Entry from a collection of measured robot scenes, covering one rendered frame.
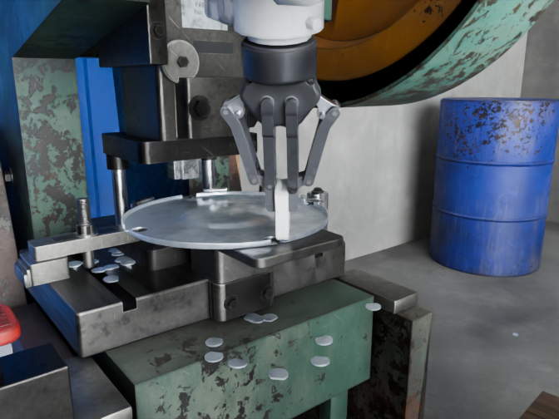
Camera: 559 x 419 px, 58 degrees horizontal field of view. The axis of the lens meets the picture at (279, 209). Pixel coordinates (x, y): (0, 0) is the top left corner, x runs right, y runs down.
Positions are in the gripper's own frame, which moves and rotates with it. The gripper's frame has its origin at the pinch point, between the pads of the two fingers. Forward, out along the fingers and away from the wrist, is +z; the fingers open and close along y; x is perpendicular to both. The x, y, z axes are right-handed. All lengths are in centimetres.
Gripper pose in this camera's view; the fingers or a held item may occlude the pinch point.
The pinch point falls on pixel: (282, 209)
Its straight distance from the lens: 61.2
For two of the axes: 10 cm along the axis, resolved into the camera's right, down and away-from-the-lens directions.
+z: 0.2, 8.4, 5.4
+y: 10.0, 0.3, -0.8
